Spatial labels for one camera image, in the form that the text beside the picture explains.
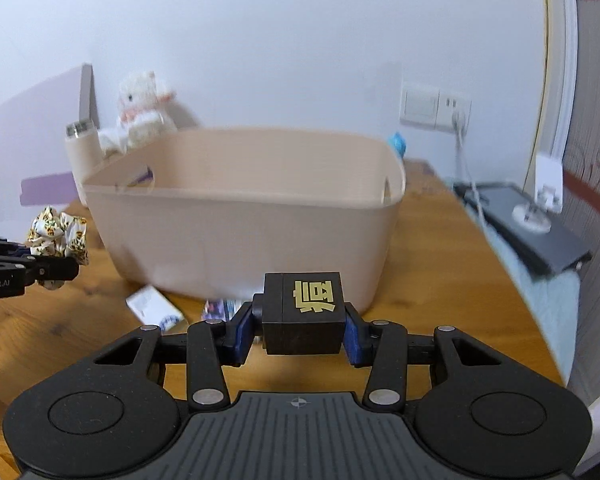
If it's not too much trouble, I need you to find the floral fabric scrunchie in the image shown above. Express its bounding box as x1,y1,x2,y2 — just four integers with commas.
24,206,88,266

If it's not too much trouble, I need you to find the dark brown cube box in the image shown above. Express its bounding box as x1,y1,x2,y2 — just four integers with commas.
261,272,347,356

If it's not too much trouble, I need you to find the purple cartoon card box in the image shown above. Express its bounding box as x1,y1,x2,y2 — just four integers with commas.
201,299,244,322

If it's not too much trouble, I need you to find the small white box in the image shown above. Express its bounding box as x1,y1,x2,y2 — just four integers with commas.
125,285,186,333

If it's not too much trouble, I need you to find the lilac headboard panel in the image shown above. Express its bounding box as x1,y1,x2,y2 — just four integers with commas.
0,64,93,242

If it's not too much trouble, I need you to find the cream thermos bottle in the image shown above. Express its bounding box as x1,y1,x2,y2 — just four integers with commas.
65,119,104,206

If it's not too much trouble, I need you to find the beige plastic storage basket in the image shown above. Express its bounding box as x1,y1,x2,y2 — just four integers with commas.
84,127,406,310

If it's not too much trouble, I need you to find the white plush lamb toy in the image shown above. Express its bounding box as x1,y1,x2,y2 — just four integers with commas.
98,70,178,158

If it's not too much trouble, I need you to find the grey laptop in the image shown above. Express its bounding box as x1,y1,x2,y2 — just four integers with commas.
453,182,592,275

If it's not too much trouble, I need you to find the white phone stand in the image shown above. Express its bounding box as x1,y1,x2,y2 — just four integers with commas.
512,153,564,235

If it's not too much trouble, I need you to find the blue toy figurine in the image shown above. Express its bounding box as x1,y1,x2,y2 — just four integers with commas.
388,132,407,158

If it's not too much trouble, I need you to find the white plug and cable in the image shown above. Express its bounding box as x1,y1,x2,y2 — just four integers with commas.
450,109,487,221

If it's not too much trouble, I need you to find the white wall switch socket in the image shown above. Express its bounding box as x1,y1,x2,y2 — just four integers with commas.
399,81,471,132

